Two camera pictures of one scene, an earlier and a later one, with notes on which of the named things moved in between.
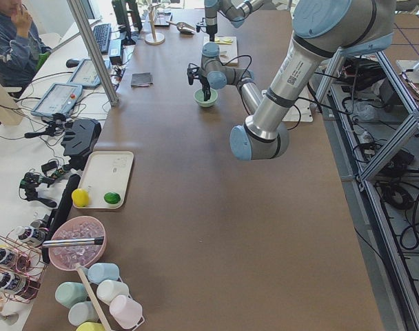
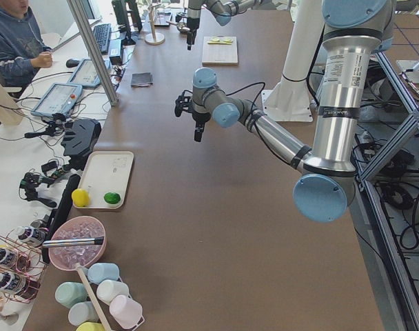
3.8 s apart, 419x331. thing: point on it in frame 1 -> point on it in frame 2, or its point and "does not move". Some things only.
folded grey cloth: (141, 80) does not move
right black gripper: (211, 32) -> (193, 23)
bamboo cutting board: (228, 49) does not move
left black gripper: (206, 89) -> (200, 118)
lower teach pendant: (57, 99) does not move
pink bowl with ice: (75, 257) does not move
